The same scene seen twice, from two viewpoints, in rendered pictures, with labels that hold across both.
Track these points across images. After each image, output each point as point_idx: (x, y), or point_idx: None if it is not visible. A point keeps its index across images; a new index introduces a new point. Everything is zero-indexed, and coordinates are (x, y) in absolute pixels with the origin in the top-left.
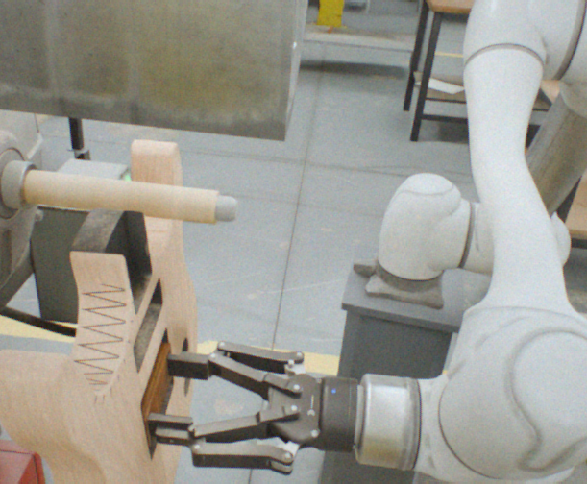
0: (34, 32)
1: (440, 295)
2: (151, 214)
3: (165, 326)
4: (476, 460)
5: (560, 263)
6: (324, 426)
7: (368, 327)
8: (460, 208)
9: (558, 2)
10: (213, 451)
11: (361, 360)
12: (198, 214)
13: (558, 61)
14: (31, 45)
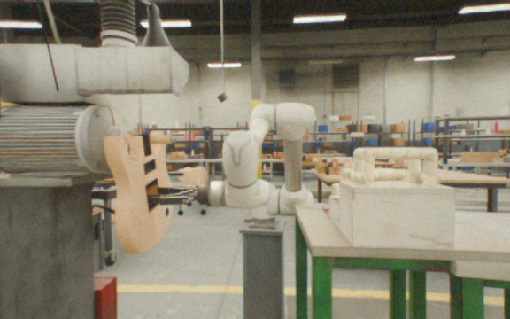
0: (123, 77)
1: (274, 224)
2: (152, 141)
3: (157, 177)
4: (229, 174)
5: (252, 136)
6: (198, 190)
7: (250, 240)
8: (274, 190)
9: (269, 107)
10: (166, 198)
11: (250, 256)
12: (165, 139)
13: (273, 121)
14: (122, 80)
